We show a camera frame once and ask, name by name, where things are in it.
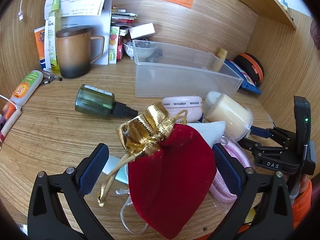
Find yellow cream plastic jar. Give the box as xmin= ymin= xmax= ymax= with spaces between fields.
xmin=203 ymin=91 xmax=254 ymax=141

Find white drawstring cloth pouch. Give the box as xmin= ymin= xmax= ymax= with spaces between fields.
xmin=188 ymin=121 xmax=226 ymax=148

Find pink rope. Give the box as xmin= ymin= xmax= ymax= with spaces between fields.
xmin=208 ymin=135 xmax=253 ymax=204

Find pink round case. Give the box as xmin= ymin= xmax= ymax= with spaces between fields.
xmin=162 ymin=96 xmax=203 ymax=123

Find red velvet gold pouch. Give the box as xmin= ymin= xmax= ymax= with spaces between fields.
xmin=98 ymin=102 xmax=216 ymax=239

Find green glass dropper bottle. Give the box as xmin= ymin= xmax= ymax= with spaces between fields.
xmin=75 ymin=84 xmax=138 ymax=119

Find clear plastic storage bin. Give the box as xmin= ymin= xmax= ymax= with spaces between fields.
xmin=133 ymin=41 xmax=242 ymax=98

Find person's right hand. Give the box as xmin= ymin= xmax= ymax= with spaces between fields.
xmin=290 ymin=174 xmax=310 ymax=195

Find blue patchwork pouch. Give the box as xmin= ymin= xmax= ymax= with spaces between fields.
xmin=225 ymin=59 xmax=261 ymax=95

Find black orange zip case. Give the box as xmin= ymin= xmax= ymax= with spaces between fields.
xmin=233 ymin=53 xmax=265 ymax=87

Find yellow lotion tube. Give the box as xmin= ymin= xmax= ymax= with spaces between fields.
xmin=212 ymin=48 xmax=228 ymax=72

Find white orange green tube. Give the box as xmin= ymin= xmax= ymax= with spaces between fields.
xmin=10 ymin=70 xmax=43 ymax=108

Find metal nail clippers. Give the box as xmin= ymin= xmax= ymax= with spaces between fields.
xmin=40 ymin=68 xmax=63 ymax=85

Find white ceramic bowl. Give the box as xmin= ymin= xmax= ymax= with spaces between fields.
xmin=123 ymin=40 xmax=157 ymax=61

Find small white cardboard box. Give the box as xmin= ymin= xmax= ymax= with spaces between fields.
xmin=129 ymin=23 xmax=155 ymax=40

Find brown ceramic mug with lid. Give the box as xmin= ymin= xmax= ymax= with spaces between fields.
xmin=56 ymin=25 xmax=105 ymax=79

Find orange sunscreen tube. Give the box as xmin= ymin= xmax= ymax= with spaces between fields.
xmin=34 ymin=26 xmax=46 ymax=69

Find fruit pattern box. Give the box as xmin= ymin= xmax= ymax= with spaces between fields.
xmin=108 ymin=26 xmax=120 ymax=64

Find white file holder with papers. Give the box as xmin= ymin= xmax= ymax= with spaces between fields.
xmin=60 ymin=0 xmax=112 ymax=65

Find white charging cable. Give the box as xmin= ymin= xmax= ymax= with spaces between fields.
xmin=17 ymin=0 xmax=29 ymax=22

